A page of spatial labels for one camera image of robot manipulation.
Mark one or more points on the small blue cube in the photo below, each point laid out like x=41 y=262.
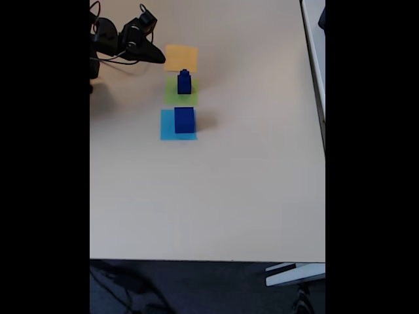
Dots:
x=184 y=72

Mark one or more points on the medium blue cube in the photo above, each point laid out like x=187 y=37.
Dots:
x=184 y=85

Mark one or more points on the large blue cube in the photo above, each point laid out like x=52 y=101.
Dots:
x=184 y=121

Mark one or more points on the orange paper square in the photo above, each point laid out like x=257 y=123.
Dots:
x=180 y=57

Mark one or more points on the green paper square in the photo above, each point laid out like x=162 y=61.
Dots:
x=170 y=95

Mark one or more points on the light blue paper square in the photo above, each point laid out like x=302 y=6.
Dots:
x=167 y=126

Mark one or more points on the white neighbouring table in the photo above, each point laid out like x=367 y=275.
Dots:
x=314 y=32

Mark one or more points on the dark blue object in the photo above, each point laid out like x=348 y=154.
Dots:
x=322 y=18

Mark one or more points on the white table foot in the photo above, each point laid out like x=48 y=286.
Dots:
x=294 y=276

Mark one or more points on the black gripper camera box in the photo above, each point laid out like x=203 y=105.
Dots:
x=148 y=21

